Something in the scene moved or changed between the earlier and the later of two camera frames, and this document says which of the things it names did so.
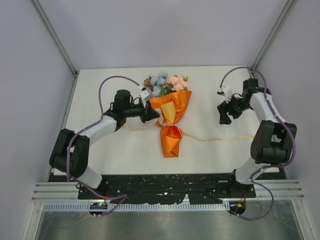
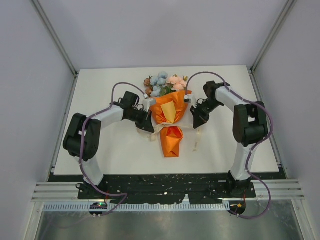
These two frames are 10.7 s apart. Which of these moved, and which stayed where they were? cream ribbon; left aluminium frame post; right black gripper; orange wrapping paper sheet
Moved: right black gripper; cream ribbon
Stayed: orange wrapping paper sheet; left aluminium frame post
